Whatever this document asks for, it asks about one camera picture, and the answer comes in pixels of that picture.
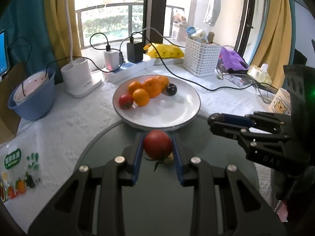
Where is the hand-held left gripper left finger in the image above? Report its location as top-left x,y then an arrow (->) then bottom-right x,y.
28,135 -> 144,236

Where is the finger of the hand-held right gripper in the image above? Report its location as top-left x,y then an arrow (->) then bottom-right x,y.
209,122 -> 309,168
221,111 -> 291,129

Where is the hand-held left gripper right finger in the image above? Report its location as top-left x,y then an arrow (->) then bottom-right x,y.
171,135 -> 287,236

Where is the red cherry tomato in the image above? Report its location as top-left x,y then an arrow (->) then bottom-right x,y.
119,94 -> 134,109
143,129 -> 173,172

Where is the white plate with dark rim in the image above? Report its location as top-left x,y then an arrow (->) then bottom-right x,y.
113,74 -> 201,131

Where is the orange kumquat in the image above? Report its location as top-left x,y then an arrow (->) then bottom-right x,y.
142,77 -> 163,98
157,76 -> 170,91
128,81 -> 143,94
132,88 -> 150,107

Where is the dark cherry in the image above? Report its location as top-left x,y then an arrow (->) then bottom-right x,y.
164,84 -> 178,96

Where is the white mug with bear print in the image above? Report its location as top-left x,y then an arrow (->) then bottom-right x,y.
268,88 -> 292,115

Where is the grey round mat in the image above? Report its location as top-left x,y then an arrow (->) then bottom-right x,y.
74,114 -> 259,236

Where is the yellow tissue pack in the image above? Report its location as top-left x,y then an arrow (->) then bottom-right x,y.
247,63 -> 272,85

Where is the purple cloth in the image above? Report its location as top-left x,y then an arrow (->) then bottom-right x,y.
219,46 -> 249,73

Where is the white perforated basket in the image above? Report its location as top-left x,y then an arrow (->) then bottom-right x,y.
183,36 -> 222,77

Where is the yellow curtain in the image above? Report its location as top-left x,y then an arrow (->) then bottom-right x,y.
44,0 -> 82,72
250,0 -> 292,75

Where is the white power strip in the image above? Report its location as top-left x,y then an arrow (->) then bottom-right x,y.
103,54 -> 157,84

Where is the blue and white packet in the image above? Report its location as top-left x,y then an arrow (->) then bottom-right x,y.
186,27 -> 208,44

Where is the yellow snack packet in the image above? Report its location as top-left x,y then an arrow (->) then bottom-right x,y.
143,43 -> 185,59

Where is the white desk lamp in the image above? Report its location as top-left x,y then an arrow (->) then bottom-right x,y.
27,0 -> 103,99

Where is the white charger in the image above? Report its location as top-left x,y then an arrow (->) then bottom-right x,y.
103,50 -> 120,72

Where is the black charger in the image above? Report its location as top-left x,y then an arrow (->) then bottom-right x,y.
127,42 -> 145,63

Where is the blue plastic basin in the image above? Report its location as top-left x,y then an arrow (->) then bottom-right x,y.
7,67 -> 56,121

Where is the grey hanging garment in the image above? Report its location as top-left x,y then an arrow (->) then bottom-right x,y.
203,0 -> 225,27

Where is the fruit print plastic bag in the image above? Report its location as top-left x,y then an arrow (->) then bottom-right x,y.
0,140 -> 43,203

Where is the white bowl with pink dots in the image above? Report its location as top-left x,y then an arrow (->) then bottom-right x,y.
13,71 -> 50,105

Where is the cardboard box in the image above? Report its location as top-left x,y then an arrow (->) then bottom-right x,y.
0,61 -> 25,143

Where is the teal curtain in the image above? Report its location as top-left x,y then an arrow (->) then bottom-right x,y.
0,0 -> 61,84

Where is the tablet with blue screen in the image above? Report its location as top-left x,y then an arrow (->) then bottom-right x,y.
0,29 -> 10,77

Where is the long black cable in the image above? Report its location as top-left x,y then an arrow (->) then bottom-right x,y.
119,27 -> 280,91

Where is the short black cable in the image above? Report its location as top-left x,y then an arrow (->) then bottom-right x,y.
90,32 -> 111,52

